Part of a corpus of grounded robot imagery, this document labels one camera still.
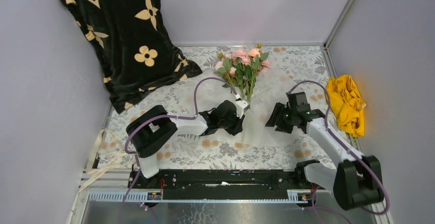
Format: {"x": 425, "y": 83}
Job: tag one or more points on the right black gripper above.
{"x": 279, "y": 109}

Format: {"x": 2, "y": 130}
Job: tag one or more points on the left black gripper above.
{"x": 237, "y": 128}

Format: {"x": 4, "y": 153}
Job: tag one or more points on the pink fake flower bouquet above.
{"x": 241, "y": 68}

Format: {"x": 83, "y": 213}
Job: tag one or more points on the white translucent wrapping paper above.
{"x": 270, "y": 88}

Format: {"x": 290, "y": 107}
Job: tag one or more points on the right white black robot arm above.
{"x": 356, "y": 180}

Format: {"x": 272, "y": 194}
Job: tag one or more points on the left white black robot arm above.
{"x": 153, "y": 129}

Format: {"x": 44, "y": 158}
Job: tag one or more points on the black blanket with cream flowers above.
{"x": 133, "y": 47}

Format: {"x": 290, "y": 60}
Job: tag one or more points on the floral patterned table mat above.
{"x": 306, "y": 65}

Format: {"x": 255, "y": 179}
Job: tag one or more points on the yellow cloth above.
{"x": 347, "y": 105}

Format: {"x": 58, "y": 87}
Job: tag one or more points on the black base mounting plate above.
{"x": 230, "y": 185}

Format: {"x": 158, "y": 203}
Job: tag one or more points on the cream printed ribbon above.
{"x": 107, "y": 153}

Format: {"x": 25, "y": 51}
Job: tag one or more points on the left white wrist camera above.
{"x": 241, "y": 105}

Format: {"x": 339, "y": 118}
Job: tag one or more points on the aluminium frame rail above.
{"x": 113, "y": 185}

